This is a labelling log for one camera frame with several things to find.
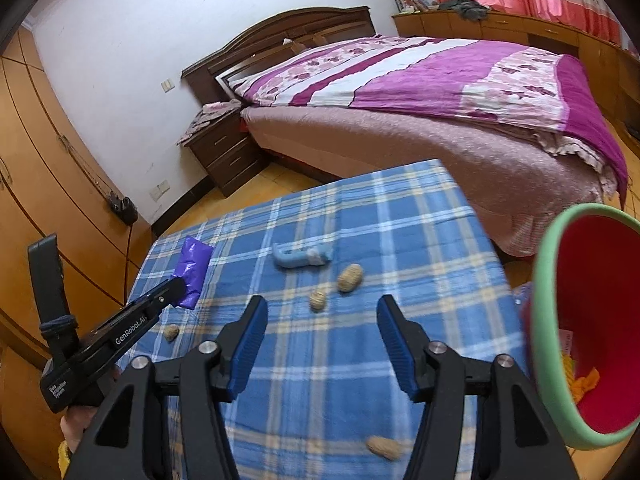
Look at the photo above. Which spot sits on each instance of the purple floral quilt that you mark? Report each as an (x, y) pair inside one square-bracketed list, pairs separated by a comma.
[(486, 82)]

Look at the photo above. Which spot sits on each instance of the books on cabinet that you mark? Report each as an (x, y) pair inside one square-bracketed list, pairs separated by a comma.
[(412, 6)]

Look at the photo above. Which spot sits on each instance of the red bin with green rim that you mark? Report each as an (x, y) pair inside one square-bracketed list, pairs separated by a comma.
[(583, 313)]

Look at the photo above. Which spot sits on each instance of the orange foam net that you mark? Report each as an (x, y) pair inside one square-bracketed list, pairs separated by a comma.
[(580, 386)]

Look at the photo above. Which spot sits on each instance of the purple plastic wrapper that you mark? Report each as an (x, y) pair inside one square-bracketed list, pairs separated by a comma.
[(192, 267)]

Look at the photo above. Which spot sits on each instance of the person left hand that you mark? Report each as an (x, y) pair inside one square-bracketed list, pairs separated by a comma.
[(74, 423)]

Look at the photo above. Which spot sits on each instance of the black bag on wardrobe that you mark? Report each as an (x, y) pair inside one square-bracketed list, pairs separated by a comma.
[(123, 208)]

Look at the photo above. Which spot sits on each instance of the blue plaid cloth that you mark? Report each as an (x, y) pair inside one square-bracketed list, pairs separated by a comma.
[(322, 382)]

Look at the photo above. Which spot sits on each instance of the peanut shell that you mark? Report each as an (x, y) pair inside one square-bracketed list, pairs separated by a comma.
[(387, 448), (171, 332), (318, 300), (350, 278)]

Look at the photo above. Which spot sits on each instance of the wooden bed with headboard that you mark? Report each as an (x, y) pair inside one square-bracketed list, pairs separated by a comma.
[(515, 186)]

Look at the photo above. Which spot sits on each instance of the large wooden wardrobe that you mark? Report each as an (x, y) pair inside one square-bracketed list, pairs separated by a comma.
[(51, 184)]

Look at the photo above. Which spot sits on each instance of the folded cloth on nightstand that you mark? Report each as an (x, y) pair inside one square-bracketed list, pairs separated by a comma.
[(207, 115)]

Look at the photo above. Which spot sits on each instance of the long wooden cabinet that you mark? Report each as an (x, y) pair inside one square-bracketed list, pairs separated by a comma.
[(613, 73)]

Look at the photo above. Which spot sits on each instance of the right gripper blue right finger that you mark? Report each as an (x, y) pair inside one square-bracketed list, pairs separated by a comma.
[(405, 343)]

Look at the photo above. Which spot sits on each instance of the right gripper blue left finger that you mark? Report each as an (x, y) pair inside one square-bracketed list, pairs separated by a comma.
[(239, 343)]

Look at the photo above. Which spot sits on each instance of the dark clothes pile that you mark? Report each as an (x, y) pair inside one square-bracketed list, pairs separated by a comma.
[(469, 10)]

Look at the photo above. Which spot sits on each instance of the dark wooden nightstand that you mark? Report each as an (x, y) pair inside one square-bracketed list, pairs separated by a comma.
[(228, 152)]

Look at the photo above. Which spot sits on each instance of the light blue tube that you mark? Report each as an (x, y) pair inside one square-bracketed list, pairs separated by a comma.
[(317, 255)]

